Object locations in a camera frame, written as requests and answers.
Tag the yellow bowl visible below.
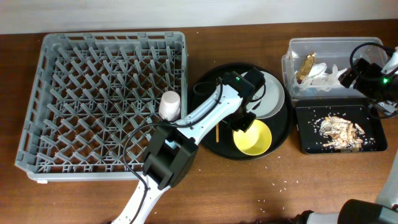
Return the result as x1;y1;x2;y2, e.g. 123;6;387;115
233;119;272;156

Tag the food scraps pile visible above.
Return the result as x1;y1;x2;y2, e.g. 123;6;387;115
308;113;376;152

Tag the brown foil wrapper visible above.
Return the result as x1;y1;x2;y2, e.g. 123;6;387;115
295;52;316;84

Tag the pink plastic cup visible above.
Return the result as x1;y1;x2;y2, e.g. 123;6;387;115
159;91;181;121

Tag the light blue plastic cup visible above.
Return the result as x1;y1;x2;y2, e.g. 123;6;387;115
165;139;177;149

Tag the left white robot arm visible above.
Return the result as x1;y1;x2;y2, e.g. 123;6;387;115
114;67;266;223

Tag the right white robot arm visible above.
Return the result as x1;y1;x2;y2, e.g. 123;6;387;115
293;42;397;223

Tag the crumpled white plastic waste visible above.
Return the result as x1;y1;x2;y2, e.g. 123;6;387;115
300;63;348;91

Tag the clear plastic waste bin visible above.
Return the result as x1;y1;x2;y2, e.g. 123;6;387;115
282;37;382;100

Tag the black rectangular waste tray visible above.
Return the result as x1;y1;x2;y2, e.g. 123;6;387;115
295;98;387;154

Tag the grey plastic dishwasher rack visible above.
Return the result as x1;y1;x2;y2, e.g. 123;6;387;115
15;31;188;182

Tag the left wooden chopstick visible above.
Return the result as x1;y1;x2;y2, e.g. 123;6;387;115
215;123;220;143

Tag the white round plate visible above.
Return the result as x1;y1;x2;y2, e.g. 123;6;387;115
246;71;285;119

